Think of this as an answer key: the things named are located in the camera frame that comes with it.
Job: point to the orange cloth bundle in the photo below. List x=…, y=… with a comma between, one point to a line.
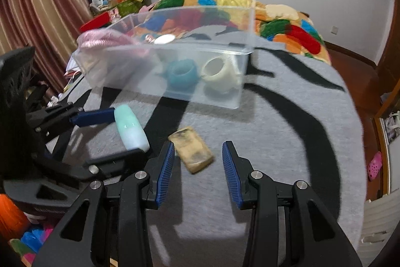
x=11, y=218

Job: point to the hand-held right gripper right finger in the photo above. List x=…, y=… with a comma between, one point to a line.
x=231, y=178

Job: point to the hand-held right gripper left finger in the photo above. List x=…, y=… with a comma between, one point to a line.
x=165, y=174

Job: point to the clear plastic storage box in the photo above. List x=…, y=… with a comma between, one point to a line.
x=140, y=74

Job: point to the pink clog shoe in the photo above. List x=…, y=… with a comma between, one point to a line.
x=375, y=165

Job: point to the blue tape roll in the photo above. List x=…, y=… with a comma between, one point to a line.
x=172, y=76

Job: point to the blue plastic bag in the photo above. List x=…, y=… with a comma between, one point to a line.
x=32, y=237

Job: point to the green printed packet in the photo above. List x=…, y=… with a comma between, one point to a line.
x=128, y=4

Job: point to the wooden framed cabinet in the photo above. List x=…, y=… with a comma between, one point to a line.
x=389, y=129

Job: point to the white ribbed furniture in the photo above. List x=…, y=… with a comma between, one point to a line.
x=379, y=229

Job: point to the colourful patchwork blanket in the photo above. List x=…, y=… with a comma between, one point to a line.
x=281, y=26

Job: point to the round silver lid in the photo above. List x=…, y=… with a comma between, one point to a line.
x=164, y=39

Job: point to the red flat case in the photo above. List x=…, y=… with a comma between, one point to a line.
x=93, y=23

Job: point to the striped pink curtain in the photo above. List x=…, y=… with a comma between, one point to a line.
x=37, y=4

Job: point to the yellow stained sponge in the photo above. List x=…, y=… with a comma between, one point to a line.
x=192, y=149

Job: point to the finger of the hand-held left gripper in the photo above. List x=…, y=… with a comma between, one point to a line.
x=115, y=159
x=93, y=117

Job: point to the white wall socket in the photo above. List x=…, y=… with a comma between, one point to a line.
x=334, y=30

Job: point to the pink cloth bag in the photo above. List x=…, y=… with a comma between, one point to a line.
x=100, y=40

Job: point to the pile of papers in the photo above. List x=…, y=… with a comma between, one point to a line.
x=73, y=73

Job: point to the white tape roll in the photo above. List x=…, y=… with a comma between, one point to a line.
x=232, y=74

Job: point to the pale green plastic bottle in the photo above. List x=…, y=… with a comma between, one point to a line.
x=129, y=129

